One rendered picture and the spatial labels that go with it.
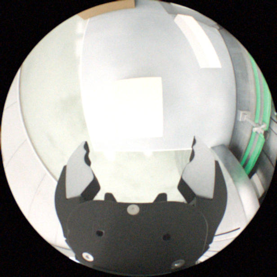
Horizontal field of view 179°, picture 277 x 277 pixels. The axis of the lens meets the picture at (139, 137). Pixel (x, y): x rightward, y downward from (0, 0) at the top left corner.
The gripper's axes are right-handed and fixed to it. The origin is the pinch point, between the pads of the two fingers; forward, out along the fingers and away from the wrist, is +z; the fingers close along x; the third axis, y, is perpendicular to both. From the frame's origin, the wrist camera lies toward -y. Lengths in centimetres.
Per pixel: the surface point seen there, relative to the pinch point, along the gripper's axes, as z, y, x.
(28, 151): 64, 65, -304
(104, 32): 21.2, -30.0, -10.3
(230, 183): -1.0, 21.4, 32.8
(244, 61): 12, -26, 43
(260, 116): 4.3, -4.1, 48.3
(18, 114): 75, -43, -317
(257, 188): -15, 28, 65
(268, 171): -13, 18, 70
